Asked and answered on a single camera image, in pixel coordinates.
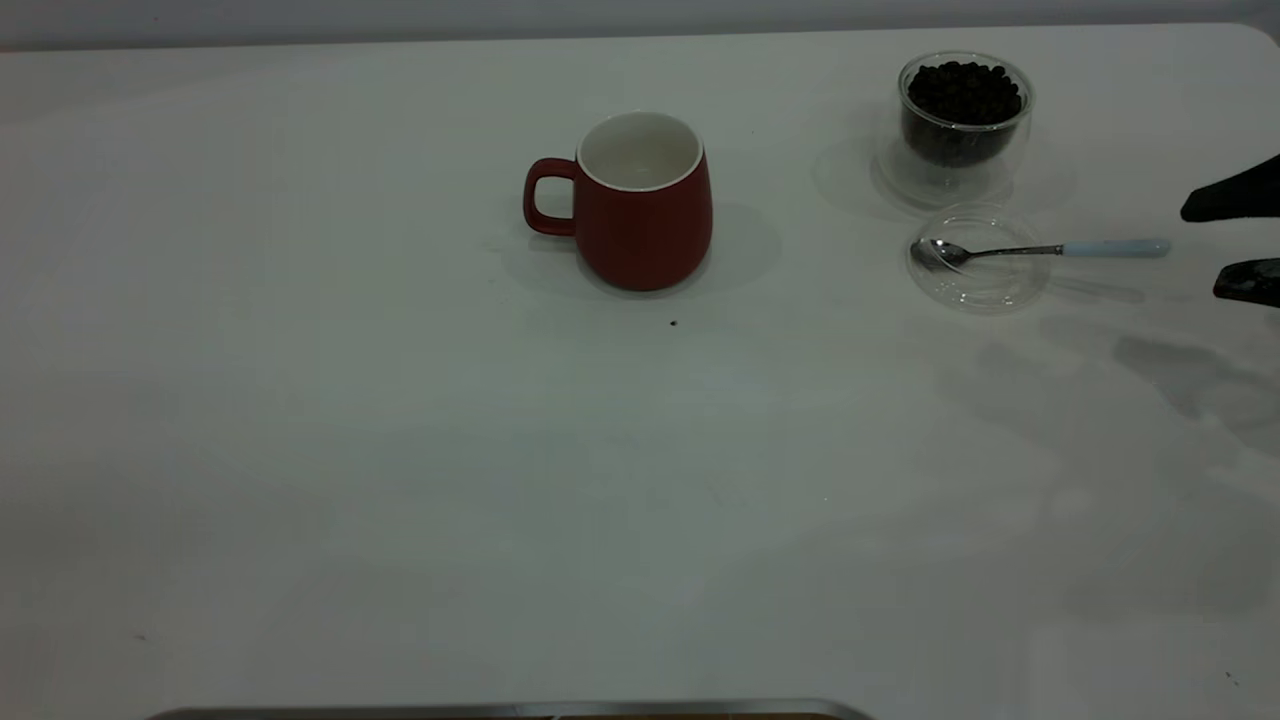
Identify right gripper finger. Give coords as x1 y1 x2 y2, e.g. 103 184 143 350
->
1180 154 1280 223
1213 258 1280 308

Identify metal spoon light blue handle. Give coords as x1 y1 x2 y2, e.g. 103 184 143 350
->
910 237 1171 271

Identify red ceramic mug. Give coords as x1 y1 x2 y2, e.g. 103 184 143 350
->
522 110 715 293

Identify clear glass lid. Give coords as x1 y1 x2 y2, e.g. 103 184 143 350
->
906 205 1053 314

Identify coffee beans heap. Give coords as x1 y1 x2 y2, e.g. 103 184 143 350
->
903 60 1027 168

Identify clear glass bowl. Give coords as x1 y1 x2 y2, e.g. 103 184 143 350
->
895 50 1036 196

